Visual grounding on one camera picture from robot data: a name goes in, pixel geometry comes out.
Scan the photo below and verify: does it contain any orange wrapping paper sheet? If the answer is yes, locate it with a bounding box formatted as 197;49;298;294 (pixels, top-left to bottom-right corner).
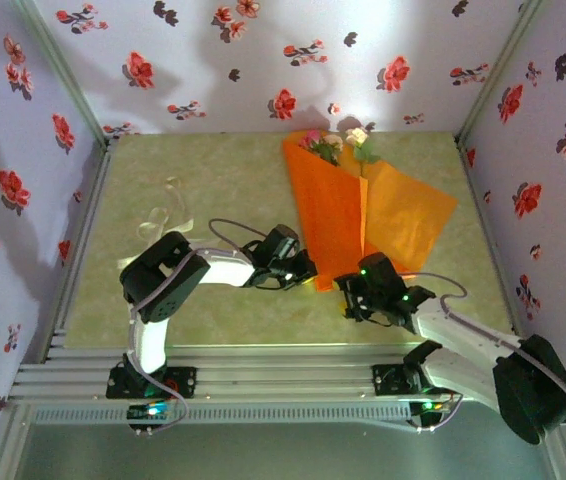
282;131;460;294

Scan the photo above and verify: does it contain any pale pink fake rose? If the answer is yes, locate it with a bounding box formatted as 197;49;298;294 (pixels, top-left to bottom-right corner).
323;133;345;167

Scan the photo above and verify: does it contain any translucent white ribbon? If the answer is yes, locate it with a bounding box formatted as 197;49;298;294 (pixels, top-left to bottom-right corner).
116;175;195;272

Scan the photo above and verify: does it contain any cream fake rose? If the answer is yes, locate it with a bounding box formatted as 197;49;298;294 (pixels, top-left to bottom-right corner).
344;127;382;179

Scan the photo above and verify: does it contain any left controller board with LED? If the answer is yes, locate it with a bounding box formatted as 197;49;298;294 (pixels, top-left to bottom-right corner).
126;402;172;435

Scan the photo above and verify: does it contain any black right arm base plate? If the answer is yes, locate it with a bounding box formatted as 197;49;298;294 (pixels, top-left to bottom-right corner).
371;363;434;397

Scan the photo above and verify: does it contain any grey right arm cable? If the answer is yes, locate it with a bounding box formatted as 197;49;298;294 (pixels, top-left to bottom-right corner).
406;272;566;434

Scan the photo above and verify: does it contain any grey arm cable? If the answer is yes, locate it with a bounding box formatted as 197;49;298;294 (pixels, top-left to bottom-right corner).
127;217;270;434
406;272;566;434

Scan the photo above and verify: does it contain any aluminium front frame rail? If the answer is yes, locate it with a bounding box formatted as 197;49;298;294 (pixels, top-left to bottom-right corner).
9;342;560;402

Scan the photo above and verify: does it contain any perforated grey cable duct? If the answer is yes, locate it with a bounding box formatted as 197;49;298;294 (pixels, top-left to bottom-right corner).
29;402;414;427

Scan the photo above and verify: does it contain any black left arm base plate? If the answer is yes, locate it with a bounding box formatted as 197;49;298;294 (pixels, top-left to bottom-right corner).
105;366;199;401

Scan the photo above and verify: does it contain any grey left arm cable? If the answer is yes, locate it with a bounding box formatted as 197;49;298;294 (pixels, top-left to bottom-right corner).
127;217;270;434

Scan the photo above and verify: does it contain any aluminium side rail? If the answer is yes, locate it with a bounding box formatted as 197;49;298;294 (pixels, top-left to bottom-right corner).
41;139;117;362

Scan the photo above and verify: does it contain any aluminium corner post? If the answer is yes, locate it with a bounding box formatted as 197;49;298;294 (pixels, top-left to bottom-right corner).
454;0;550;147
11;0;115;149

